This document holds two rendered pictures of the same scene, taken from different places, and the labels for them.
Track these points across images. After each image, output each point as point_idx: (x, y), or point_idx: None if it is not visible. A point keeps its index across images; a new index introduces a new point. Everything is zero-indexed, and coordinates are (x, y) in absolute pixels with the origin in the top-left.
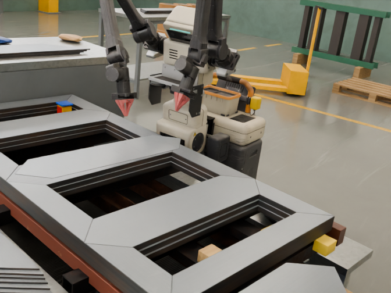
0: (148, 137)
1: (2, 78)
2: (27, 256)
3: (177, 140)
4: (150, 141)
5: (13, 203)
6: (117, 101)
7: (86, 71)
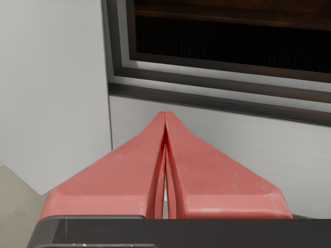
0: (88, 113)
1: None
2: None
3: (23, 173)
4: (37, 83)
5: None
6: (207, 188)
7: None
